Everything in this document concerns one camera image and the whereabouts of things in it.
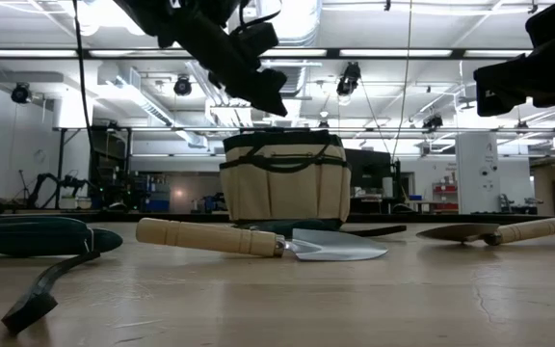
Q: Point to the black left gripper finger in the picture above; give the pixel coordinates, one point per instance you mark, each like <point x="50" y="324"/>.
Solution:
<point x="277" y="94"/>
<point x="256" y="91"/>

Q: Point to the black metal rack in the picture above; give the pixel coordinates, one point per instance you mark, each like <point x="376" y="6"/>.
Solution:
<point x="60" y="168"/>

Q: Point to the red shelf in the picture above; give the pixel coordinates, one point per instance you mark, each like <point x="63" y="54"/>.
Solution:
<point x="446" y="189"/>

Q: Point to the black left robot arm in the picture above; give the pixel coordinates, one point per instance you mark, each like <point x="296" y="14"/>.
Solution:
<point x="147" y="12"/>

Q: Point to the black aluminium table frame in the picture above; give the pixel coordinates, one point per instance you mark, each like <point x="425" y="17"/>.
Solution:
<point x="162" y="217"/>

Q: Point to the white square pillar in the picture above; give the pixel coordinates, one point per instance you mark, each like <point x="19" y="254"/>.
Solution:
<point x="477" y="173"/>

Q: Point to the black computer monitor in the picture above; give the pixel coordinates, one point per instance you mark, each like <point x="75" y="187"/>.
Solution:
<point x="371" y="168"/>

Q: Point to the beige green gardening bag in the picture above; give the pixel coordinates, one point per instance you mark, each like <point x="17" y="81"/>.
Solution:
<point x="284" y="188"/>

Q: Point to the blue storage bins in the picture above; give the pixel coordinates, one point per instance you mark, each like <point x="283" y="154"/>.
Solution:
<point x="158" y="205"/>

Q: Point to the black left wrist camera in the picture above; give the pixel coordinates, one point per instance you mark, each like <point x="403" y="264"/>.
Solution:
<point x="258" y="41"/>

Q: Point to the black ceiling spotlight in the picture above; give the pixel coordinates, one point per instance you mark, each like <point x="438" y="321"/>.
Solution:
<point x="182" y="86"/>
<point x="349" y="79"/>
<point x="20" y="93"/>
<point x="432" y="122"/>

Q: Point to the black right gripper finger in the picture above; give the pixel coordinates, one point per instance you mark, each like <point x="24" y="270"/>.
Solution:
<point x="506" y="74"/>
<point x="509" y="98"/>

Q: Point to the black background robot arm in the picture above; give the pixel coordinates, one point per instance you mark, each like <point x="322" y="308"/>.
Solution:
<point x="46" y="180"/>

